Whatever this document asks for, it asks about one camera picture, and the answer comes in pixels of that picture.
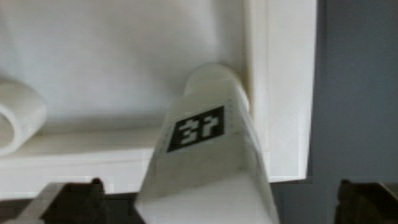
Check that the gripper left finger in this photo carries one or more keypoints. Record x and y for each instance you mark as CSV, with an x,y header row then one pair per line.
x,y
67,204

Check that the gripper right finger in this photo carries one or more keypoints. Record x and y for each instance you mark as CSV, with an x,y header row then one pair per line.
x,y
366,203

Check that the white square table top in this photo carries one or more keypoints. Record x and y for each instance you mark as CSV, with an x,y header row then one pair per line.
x,y
101,53

